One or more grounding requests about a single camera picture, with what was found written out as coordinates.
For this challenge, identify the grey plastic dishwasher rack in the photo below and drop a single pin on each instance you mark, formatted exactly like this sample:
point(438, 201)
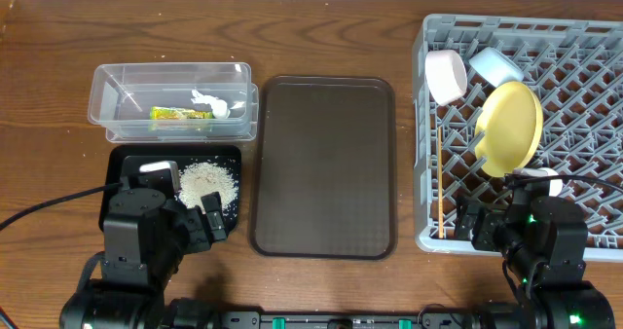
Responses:
point(574, 67)

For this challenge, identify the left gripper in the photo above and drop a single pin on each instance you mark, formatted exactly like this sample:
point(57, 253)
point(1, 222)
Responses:
point(195, 223)

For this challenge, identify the black plastic tray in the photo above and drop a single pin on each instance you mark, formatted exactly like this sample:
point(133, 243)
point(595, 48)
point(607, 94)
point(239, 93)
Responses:
point(126, 160)

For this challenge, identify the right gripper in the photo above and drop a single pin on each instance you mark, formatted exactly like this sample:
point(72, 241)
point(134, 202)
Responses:
point(485, 229)

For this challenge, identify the dark brown serving tray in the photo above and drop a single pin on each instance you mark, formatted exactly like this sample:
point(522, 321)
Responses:
point(325, 174)

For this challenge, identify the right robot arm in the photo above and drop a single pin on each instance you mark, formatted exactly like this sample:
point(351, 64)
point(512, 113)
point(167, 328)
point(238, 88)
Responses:
point(542, 240)

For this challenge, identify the pile of cooked rice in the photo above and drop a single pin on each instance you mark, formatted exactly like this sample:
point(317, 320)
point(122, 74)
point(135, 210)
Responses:
point(200, 179)

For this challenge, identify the small white green cup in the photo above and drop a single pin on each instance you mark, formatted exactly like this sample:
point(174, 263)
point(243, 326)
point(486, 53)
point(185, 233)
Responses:
point(545, 176)

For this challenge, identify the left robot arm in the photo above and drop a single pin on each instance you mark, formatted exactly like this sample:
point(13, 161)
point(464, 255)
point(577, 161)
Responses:
point(147, 232)

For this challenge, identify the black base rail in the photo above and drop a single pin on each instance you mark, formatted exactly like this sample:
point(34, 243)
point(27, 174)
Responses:
point(431, 318)

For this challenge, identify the green snack wrapper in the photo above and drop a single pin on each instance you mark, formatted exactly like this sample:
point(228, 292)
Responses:
point(175, 113)

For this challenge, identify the pink white bowl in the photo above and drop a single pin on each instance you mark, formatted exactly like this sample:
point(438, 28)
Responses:
point(445, 75)

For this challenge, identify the clear plastic bin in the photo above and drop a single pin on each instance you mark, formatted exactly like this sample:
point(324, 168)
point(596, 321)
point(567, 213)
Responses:
point(123, 94)

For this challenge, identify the light blue bowl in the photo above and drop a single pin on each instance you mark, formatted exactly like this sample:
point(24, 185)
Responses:
point(495, 67)

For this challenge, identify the yellow plastic plate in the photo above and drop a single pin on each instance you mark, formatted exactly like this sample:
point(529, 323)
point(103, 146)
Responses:
point(511, 124)

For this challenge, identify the wooden chopstick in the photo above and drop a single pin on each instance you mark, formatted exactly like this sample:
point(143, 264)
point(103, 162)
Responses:
point(439, 170)

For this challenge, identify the white tissue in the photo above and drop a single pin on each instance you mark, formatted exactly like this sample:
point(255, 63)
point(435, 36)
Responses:
point(205, 102)

